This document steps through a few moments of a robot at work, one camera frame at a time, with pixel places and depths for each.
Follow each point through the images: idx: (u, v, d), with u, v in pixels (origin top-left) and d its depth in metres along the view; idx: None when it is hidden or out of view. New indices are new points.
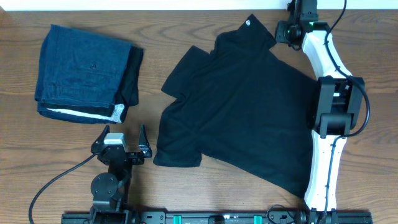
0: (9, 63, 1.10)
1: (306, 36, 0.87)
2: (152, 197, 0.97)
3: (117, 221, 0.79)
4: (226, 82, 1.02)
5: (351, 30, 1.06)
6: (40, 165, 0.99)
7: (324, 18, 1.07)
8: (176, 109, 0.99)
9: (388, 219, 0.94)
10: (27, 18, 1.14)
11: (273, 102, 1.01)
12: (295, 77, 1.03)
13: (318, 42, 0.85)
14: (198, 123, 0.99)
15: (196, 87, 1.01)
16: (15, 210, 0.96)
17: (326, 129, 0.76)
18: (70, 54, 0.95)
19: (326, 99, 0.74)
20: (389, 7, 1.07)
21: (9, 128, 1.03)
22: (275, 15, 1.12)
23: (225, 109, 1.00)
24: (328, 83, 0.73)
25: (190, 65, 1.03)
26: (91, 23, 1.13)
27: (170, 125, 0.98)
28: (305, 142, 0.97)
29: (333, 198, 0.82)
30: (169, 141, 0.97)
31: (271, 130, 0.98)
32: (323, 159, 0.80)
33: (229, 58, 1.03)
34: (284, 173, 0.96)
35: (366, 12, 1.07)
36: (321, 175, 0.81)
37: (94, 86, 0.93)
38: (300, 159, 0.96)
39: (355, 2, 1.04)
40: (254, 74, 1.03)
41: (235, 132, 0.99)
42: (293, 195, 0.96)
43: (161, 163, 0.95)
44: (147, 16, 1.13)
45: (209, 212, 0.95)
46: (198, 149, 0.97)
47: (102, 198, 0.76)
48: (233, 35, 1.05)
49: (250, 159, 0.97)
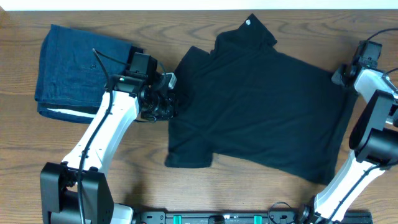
0: (9, 62, 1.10)
1: (363, 71, 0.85)
2: (152, 197, 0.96)
3: (133, 84, 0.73)
4: (228, 81, 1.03)
5: (346, 30, 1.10)
6: (40, 165, 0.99)
7: (320, 18, 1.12)
8: (183, 111, 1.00)
9: (390, 219, 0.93)
10: (27, 19, 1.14)
11: (277, 96, 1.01)
12: (297, 75, 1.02)
13: (375, 76, 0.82)
14: (206, 123, 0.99)
15: (199, 88, 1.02)
16: (15, 210, 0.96)
17: (366, 155, 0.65)
18: (69, 54, 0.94)
19: (380, 112, 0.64)
20: (384, 7, 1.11)
21: (9, 128, 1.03)
22: (275, 16, 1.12)
23: (232, 105, 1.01)
24: (385, 97, 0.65)
25: (191, 65, 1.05)
26: (89, 23, 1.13)
27: (178, 127, 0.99)
28: (318, 129, 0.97)
29: (342, 213, 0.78)
30: (179, 143, 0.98)
31: (280, 123, 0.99)
32: (347, 178, 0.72)
33: (230, 56, 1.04)
34: (299, 162, 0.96)
35: (362, 15, 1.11)
36: (341, 189, 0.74)
37: (94, 85, 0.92)
38: (314, 146, 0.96)
39: (350, 2, 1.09)
40: (256, 70, 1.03)
41: (245, 131, 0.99)
42: (311, 182, 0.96)
43: (172, 167, 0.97)
44: (147, 16, 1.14)
45: (209, 212, 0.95)
46: (211, 150, 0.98)
47: (138, 57, 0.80)
48: (233, 34, 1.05)
49: (263, 152, 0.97)
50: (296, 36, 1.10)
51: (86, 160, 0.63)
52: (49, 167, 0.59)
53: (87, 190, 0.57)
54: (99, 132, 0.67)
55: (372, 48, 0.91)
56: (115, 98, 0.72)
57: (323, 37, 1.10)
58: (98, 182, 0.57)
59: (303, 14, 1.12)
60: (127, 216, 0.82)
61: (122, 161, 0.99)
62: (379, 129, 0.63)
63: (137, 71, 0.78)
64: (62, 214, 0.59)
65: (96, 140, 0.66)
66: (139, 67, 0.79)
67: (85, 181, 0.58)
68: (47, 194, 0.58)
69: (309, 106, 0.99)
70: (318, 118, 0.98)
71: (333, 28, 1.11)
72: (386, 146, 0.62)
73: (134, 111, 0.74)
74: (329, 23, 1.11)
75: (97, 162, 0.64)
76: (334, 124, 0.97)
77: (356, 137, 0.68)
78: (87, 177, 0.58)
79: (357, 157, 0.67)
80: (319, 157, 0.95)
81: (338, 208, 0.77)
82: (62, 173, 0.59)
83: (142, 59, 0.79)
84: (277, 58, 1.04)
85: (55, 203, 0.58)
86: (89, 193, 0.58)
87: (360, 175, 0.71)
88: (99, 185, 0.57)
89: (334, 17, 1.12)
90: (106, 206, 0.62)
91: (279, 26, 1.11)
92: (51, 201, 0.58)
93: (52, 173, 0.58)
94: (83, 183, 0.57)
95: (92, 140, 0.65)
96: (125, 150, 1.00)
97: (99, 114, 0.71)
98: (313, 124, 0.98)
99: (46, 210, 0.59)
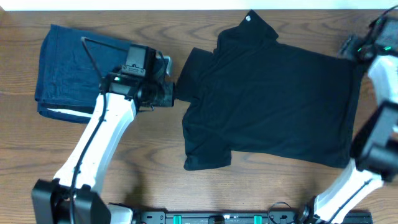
0: (9, 62, 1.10)
1: (379, 58, 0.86)
2: (152, 197, 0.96)
3: (127, 84, 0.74)
4: (235, 79, 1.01)
5: (346, 30, 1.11)
6: (40, 165, 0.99)
7: (320, 18, 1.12)
8: (194, 113, 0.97)
9: (390, 219, 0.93)
10: (27, 18, 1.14)
11: (286, 89, 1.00)
12: (303, 71, 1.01)
13: (391, 66, 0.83)
14: (220, 123, 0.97)
15: (207, 88, 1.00)
16: (15, 209, 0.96)
17: (367, 165, 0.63)
18: (69, 54, 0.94)
19: (383, 127, 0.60)
20: (385, 7, 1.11)
21: (9, 129, 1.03)
22: (275, 16, 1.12)
23: (242, 101, 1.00)
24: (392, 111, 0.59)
25: (198, 66, 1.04)
26: (90, 23, 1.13)
27: (192, 130, 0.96)
28: (329, 116, 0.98)
29: (342, 217, 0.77)
30: (195, 146, 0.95)
31: (291, 115, 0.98)
32: (346, 186, 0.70)
33: (233, 55, 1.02)
34: (315, 149, 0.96)
35: (362, 15, 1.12)
36: (339, 196, 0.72)
37: (94, 85, 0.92)
38: (329, 133, 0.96)
39: (350, 2, 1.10)
40: (261, 65, 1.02)
41: (260, 129, 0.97)
42: (331, 167, 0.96)
43: (193, 168, 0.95)
44: (147, 16, 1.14)
45: (209, 212, 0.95)
46: (229, 148, 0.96)
47: (135, 49, 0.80)
48: (234, 32, 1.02)
49: (278, 144, 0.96)
50: (296, 36, 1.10)
51: (81, 173, 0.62)
52: (41, 185, 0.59)
53: (79, 208, 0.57)
54: (92, 142, 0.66)
55: (392, 26, 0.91)
56: (109, 101, 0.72)
57: (323, 37, 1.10)
58: (91, 201, 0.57)
59: (303, 14, 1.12)
60: (125, 219, 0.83)
61: (122, 160, 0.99)
62: (380, 142, 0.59)
63: (134, 66, 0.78)
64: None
65: (88, 154, 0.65)
66: (137, 61, 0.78)
67: (76, 200, 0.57)
68: (42, 210, 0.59)
69: (317, 101, 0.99)
70: (329, 111, 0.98)
71: (333, 28, 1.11)
72: (387, 160, 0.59)
73: (131, 114, 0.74)
74: (329, 24, 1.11)
75: (91, 178, 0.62)
76: (343, 112, 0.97)
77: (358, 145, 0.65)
78: (79, 195, 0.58)
79: (358, 165, 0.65)
80: (336, 148, 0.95)
81: (337, 213, 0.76)
82: (55, 190, 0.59)
83: (139, 52, 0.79)
84: (280, 55, 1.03)
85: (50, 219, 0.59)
86: (81, 211, 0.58)
87: (359, 185, 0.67)
88: (91, 205, 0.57)
89: (334, 17, 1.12)
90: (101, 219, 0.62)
91: (279, 26, 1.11)
92: (46, 216, 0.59)
93: (45, 191, 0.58)
94: (75, 202, 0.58)
95: (84, 153, 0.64)
96: (125, 150, 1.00)
97: (92, 122, 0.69)
98: (322, 114, 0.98)
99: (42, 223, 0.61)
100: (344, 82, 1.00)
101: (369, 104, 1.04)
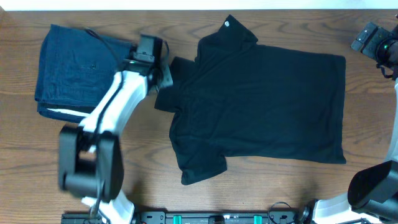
0: (9, 63, 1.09)
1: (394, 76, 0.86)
2: (152, 197, 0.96)
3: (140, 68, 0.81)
4: (217, 86, 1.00)
5: (346, 30, 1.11)
6: (40, 165, 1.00)
7: (319, 18, 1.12)
8: (181, 126, 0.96)
9: None
10: (27, 19, 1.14)
11: (272, 91, 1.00)
12: (290, 71, 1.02)
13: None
14: (208, 131, 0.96)
15: (190, 97, 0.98)
16: (15, 209, 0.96)
17: (362, 211, 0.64)
18: (69, 54, 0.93)
19: (384, 189, 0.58)
20: (384, 7, 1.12)
21: (8, 129, 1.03)
22: (275, 16, 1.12)
23: (227, 106, 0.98)
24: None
25: (179, 76, 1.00)
26: (90, 23, 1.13)
27: (181, 142, 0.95)
28: (314, 112, 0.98)
29: None
30: (186, 158, 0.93)
31: (280, 112, 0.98)
32: (345, 213, 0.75)
33: (214, 61, 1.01)
34: (306, 149, 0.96)
35: (362, 15, 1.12)
36: (338, 218, 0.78)
37: (94, 86, 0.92)
38: (321, 131, 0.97)
39: (349, 3, 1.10)
40: (243, 70, 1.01)
41: (252, 132, 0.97)
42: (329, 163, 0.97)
43: (189, 183, 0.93)
44: (147, 16, 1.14)
45: (209, 212, 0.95)
46: (221, 154, 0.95)
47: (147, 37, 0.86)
48: (213, 37, 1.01)
49: (270, 145, 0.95)
50: (296, 36, 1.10)
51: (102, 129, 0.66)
52: (65, 130, 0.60)
53: (103, 150, 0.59)
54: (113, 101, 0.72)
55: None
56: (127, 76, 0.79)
57: (323, 36, 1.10)
58: (114, 140, 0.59)
59: (303, 14, 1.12)
60: (129, 210, 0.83)
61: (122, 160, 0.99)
62: (380, 199, 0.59)
63: (145, 53, 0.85)
64: (78, 177, 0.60)
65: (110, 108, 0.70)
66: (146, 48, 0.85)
67: (101, 141, 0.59)
68: (64, 155, 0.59)
69: (306, 101, 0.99)
70: (313, 109, 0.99)
71: (333, 28, 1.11)
72: (384, 209, 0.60)
73: (143, 89, 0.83)
74: (329, 23, 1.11)
75: (111, 126, 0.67)
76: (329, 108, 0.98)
77: (356, 189, 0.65)
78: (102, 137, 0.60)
79: (355, 209, 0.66)
80: (325, 145, 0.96)
81: None
82: (78, 136, 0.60)
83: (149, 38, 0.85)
84: (262, 58, 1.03)
85: (71, 167, 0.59)
86: (103, 154, 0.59)
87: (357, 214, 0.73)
88: (114, 144, 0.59)
89: (334, 17, 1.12)
90: (119, 173, 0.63)
91: (279, 25, 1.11)
92: (67, 162, 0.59)
93: (71, 134, 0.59)
94: (100, 144, 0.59)
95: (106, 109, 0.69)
96: (125, 149, 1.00)
97: (111, 89, 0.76)
98: (311, 113, 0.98)
99: (61, 172, 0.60)
100: (341, 81, 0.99)
101: (370, 104, 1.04)
